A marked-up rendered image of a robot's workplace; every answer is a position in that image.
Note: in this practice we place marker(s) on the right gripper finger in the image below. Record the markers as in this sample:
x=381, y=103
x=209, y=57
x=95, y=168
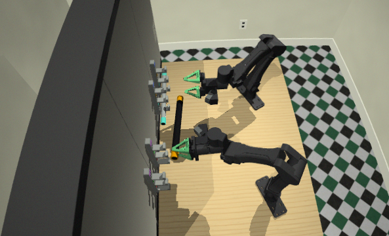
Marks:
x=197, y=80
x=194, y=88

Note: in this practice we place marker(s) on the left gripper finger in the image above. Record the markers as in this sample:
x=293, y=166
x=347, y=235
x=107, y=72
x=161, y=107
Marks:
x=185, y=156
x=186, y=151

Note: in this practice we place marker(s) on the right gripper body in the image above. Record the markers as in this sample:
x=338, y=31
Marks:
x=203, y=83

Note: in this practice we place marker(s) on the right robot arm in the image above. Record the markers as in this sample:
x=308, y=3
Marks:
x=261, y=57

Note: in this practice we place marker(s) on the black bar with yellow end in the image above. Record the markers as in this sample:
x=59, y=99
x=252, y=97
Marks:
x=177, y=126

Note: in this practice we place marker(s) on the grey metal bar with teal ends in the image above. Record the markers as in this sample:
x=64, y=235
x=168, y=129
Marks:
x=163, y=105

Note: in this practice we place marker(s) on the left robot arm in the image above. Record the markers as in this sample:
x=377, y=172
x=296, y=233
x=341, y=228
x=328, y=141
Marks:
x=289, y=172

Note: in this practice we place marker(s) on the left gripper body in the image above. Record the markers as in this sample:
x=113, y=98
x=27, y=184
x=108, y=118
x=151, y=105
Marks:
x=199, y=149

